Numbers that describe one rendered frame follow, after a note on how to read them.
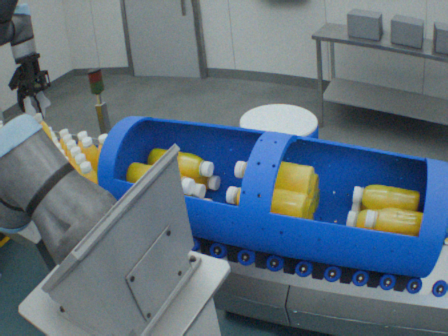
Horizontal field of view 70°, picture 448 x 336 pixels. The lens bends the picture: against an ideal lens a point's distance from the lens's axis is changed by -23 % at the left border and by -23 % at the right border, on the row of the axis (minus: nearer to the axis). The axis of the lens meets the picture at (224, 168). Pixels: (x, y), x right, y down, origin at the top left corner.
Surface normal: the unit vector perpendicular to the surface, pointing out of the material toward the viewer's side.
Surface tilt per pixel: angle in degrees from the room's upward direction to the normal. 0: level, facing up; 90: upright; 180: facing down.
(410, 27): 90
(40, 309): 0
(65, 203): 34
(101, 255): 90
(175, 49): 90
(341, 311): 71
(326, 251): 96
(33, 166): 51
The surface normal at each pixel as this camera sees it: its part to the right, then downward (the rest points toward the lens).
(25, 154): 0.39, -0.22
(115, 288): 0.91, 0.15
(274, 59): -0.44, 0.52
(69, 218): 0.07, -0.33
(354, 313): -0.42, 0.22
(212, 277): -0.09, -0.84
